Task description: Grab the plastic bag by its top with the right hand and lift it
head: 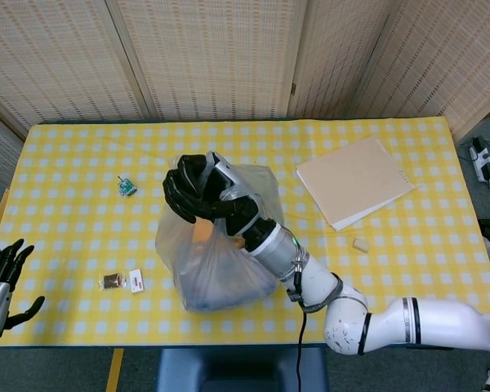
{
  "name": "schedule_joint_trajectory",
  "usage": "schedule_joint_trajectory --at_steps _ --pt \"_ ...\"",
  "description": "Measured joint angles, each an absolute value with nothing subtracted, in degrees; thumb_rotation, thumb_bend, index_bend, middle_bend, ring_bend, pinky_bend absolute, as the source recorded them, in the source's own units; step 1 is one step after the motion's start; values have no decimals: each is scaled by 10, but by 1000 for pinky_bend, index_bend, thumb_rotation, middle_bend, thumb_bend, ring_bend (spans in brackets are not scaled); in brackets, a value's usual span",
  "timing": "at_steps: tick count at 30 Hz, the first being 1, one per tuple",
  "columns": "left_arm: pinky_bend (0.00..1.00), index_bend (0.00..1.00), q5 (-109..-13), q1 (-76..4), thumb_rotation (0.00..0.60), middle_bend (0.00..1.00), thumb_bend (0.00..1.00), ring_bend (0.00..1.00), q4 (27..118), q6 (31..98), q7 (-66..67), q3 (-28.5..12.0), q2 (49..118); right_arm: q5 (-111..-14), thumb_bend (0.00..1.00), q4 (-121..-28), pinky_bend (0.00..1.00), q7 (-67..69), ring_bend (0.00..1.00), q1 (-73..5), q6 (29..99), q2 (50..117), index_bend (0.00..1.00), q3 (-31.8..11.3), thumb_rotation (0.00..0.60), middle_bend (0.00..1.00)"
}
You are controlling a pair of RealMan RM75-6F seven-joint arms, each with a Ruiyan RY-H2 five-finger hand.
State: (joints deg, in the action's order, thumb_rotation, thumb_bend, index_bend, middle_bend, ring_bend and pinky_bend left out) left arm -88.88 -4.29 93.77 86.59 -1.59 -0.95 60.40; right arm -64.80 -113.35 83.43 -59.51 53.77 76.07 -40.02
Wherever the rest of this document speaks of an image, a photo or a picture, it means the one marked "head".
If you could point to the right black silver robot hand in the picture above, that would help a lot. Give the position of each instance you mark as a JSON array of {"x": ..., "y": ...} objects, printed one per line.
[{"x": 192, "y": 192}]

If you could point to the transparent plastic bag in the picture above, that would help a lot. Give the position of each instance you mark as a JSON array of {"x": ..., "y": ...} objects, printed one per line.
[{"x": 204, "y": 273}]

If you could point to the small green toy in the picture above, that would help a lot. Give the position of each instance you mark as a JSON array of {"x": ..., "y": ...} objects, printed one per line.
[{"x": 126, "y": 188}]

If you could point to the small white red box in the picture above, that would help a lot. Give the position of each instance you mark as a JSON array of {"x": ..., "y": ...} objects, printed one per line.
[{"x": 136, "y": 281}]

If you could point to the yellow white checkered tablecloth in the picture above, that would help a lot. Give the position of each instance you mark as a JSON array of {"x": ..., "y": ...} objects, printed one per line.
[{"x": 85, "y": 228}]

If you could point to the brown snack packet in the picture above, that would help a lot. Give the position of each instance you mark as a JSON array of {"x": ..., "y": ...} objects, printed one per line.
[{"x": 111, "y": 281}]

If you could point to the yellow floor tape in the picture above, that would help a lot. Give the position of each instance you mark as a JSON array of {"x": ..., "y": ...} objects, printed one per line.
[{"x": 115, "y": 369}]

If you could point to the brass screen hinge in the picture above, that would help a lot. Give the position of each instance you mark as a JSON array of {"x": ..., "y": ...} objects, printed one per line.
[{"x": 293, "y": 89}]

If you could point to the beige cover notebook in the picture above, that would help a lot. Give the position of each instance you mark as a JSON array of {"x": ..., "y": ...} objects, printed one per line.
[{"x": 351, "y": 179}]

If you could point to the small beige eraser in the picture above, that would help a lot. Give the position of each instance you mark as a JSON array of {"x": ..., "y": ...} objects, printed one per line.
[{"x": 361, "y": 244}]

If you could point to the white power strip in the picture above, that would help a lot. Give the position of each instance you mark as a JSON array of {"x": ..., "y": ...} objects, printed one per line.
[{"x": 482, "y": 161}]

